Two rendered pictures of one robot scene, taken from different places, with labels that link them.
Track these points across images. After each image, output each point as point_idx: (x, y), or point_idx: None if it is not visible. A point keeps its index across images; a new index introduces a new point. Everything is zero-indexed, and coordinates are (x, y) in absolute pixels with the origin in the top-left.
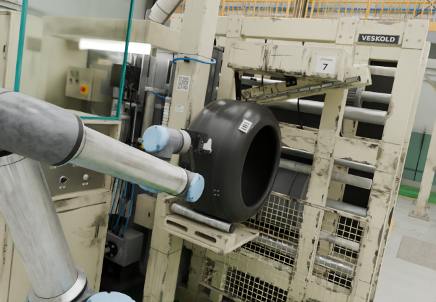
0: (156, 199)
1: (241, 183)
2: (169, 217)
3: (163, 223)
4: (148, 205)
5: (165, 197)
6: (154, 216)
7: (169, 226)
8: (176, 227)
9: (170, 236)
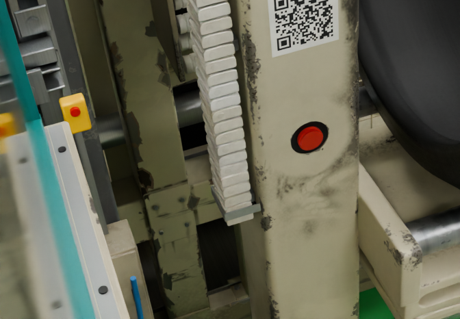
0: (129, 235)
1: None
2: (429, 286)
3: (410, 313)
4: (119, 272)
5: (409, 246)
6: (276, 304)
7: (433, 307)
8: (447, 287)
9: (359, 309)
